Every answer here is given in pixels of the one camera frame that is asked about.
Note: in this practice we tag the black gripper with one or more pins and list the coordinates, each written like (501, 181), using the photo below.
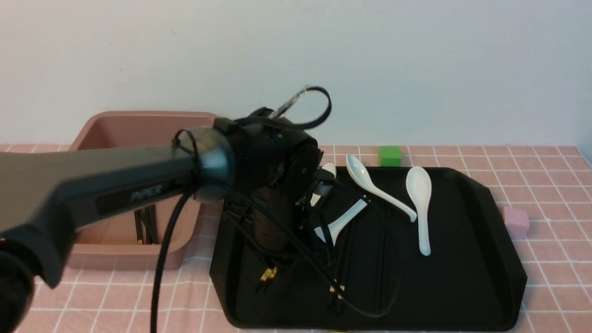
(288, 225)

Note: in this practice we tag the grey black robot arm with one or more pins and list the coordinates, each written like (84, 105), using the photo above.
(46, 198)

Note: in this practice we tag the white ceramic soup spoon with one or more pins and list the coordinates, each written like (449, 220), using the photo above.
(360, 175)
(327, 171)
(335, 224)
(419, 189)

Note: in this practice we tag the green cube block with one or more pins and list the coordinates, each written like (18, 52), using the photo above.
(389, 157)

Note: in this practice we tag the black plastic serving tray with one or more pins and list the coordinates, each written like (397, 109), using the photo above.
(473, 279)

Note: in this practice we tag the black chopstick in bin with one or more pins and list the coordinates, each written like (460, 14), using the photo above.
(138, 226)
(145, 221)
(153, 225)

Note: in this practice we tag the pink plastic rectangular bin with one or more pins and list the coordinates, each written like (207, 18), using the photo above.
(112, 244)

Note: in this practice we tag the pink cube block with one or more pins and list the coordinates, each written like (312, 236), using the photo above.
(517, 222)

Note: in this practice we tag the pink checkered tablecloth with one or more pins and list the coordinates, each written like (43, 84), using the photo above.
(551, 183)

